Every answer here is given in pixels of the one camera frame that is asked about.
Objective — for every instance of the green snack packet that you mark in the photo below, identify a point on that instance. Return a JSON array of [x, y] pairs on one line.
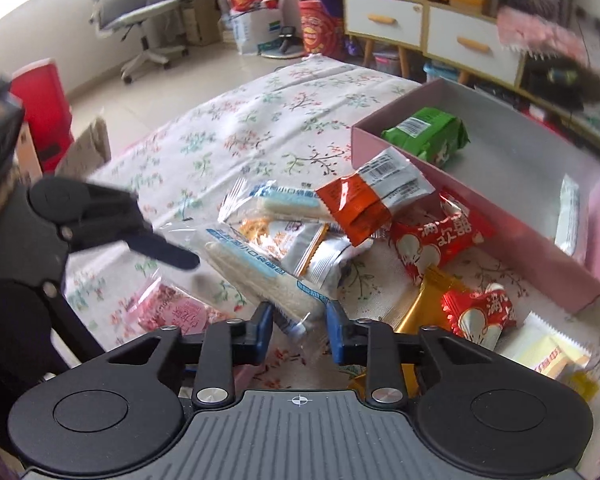
[[425, 135]]

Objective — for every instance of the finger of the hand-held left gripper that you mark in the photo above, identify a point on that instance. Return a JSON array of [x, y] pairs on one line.
[[175, 258]]

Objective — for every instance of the wooden cabinet with white drawers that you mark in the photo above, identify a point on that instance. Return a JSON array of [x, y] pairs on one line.
[[385, 17]]

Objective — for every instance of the small red snack packet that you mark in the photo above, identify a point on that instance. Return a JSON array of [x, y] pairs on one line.
[[480, 312]]

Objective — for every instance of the red plastic stool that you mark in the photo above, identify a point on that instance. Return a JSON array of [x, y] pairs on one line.
[[42, 105]]

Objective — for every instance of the white orange-print snack packet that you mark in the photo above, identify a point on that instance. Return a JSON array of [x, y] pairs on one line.
[[275, 237]]

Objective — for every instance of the blue-lid storage bin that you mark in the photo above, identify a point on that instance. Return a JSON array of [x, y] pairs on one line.
[[440, 71]]

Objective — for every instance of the orange and silver snack packet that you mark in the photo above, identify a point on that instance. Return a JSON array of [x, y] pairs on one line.
[[355, 205]]

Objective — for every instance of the clear storage bin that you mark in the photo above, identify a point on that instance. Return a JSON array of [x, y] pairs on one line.
[[387, 62]]

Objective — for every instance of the pink printed cloth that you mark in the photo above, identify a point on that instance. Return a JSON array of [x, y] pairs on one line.
[[535, 32]]

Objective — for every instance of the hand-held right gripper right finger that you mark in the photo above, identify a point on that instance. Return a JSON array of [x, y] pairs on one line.
[[335, 332]]

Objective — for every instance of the pink cardboard box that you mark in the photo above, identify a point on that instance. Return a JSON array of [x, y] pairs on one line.
[[530, 255]]

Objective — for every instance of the gold snack packet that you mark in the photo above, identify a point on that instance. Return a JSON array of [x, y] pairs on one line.
[[420, 310]]

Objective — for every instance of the grey office chair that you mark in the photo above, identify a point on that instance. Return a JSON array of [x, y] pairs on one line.
[[130, 10]]

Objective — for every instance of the brown cardboard box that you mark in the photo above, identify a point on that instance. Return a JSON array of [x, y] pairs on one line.
[[87, 147]]

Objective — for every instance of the cream yellow snack packet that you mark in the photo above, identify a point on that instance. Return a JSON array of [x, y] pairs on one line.
[[545, 350]]

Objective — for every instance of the small yellow snack packet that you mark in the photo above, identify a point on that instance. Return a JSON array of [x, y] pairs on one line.
[[582, 385]]

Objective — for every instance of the clear rice cracker packet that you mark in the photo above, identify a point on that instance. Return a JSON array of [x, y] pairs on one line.
[[285, 205], [250, 270]]

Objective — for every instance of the wooden desk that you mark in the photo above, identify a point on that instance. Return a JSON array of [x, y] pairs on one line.
[[205, 5]]

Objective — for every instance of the white paper bag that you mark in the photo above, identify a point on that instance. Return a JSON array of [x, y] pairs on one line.
[[252, 30]]

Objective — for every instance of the pink snack packet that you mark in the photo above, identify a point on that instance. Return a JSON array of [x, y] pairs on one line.
[[175, 310]]

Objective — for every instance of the red round patterned bag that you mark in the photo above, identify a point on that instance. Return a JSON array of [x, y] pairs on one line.
[[320, 27]]

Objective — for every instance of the floral table cloth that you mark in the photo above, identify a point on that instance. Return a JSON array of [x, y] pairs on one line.
[[280, 125]]

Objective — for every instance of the large red snack packet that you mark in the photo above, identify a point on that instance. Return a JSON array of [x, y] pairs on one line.
[[430, 247]]

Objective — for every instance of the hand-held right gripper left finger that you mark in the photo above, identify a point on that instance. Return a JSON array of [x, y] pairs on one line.
[[264, 327]]

